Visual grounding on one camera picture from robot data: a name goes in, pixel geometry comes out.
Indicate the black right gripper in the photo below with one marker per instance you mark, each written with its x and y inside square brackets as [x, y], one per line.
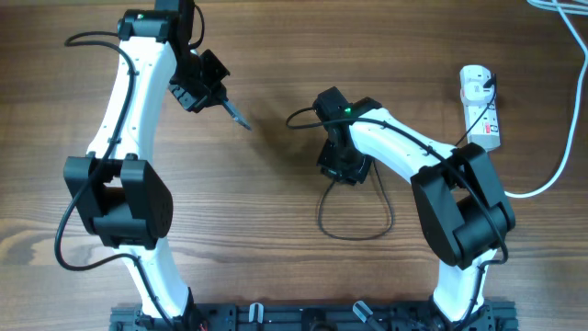
[358, 174]

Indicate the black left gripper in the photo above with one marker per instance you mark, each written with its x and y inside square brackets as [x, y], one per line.
[210, 97]

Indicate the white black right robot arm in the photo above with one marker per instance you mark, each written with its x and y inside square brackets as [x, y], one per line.
[463, 210]

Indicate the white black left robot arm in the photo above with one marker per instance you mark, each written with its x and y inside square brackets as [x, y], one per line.
[114, 187]

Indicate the white USB charger plug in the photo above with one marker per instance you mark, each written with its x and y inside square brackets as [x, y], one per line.
[475, 93]

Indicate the white power strip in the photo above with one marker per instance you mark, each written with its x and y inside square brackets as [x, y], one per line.
[481, 121]

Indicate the black aluminium mounting rail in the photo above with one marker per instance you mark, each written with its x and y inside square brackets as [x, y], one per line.
[397, 316]

